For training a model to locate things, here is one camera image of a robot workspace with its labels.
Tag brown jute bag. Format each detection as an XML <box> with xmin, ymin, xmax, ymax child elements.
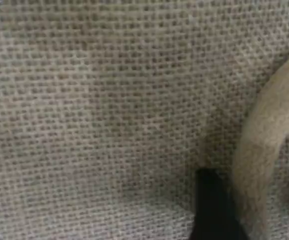
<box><xmin>0</xmin><ymin>0</ymin><xmax>289</xmax><ymax>240</ymax></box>

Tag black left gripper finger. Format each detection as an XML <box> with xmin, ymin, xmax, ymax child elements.
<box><xmin>189</xmin><ymin>168</ymin><xmax>248</xmax><ymax>240</ymax></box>

